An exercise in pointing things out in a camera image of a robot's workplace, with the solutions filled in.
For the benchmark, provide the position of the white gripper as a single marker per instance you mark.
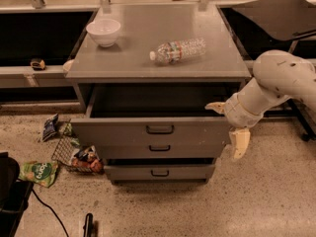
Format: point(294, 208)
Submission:
point(235, 113)

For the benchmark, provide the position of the grey bottom drawer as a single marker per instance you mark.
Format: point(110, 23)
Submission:
point(164, 169)

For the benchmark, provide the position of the grey top drawer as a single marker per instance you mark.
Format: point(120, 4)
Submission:
point(154, 115)

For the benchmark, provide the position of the clear plastic water bottle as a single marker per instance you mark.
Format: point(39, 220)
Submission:
point(178, 50)

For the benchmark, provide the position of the green chip bag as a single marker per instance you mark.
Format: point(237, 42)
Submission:
point(69, 133)

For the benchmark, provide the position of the yellow tape measure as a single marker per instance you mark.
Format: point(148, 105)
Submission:
point(37, 64)

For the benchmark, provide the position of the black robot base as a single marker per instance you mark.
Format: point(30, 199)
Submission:
point(14, 195)

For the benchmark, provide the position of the blue snack bag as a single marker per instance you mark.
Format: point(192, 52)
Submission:
point(49, 128)

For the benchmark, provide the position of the grey drawer cabinet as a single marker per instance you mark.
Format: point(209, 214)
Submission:
point(143, 29)

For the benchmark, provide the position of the wire mesh basket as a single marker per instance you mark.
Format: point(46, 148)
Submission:
point(64, 152)

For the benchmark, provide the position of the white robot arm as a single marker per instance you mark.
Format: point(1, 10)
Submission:
point(277, 77)

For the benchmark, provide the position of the black handle object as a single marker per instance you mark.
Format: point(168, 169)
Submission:
point(88, 226)

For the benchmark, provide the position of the grey drawer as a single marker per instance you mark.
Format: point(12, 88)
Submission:
point(164, 169)
point(160, 151)
point(154, 115)

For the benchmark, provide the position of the grey middle drawer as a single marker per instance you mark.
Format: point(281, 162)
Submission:
point(160, 151)

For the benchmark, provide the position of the red snack bag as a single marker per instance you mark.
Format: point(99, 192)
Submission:
point(95, 165)

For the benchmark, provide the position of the green snack bag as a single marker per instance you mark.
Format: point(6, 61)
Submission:
point(39, 173)

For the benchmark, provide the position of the white ceramic bowl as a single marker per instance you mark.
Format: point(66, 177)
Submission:
point(104, 32)

